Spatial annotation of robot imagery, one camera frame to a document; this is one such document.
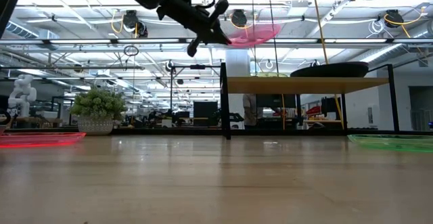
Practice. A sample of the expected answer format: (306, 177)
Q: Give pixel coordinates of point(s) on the black aluminium table frame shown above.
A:
(152, 132)

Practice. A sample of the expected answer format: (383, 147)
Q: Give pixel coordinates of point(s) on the wooden shelf with black legs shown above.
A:
(304, 85)

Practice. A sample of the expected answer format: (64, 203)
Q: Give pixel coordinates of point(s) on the pink bowl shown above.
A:
(260, 34)

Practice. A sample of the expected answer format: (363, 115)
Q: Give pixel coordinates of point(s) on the dark teal plate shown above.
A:
(329, 72)

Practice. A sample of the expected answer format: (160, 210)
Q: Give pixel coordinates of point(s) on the potted green succulent plant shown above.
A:
(96, 107)

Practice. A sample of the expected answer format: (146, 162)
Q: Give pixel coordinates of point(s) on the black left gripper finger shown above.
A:
(213, 40)
(218, 34)

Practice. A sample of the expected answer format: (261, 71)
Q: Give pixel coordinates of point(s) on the black monitor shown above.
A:
(205, 112)

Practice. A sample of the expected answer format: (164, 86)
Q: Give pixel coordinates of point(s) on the red plate with curved mark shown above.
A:
(37, 139)

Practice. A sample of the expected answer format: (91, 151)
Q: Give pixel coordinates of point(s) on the white humanoid robot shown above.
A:
(22, 95)

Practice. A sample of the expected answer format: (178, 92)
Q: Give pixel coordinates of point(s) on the person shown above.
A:
(249, 110)

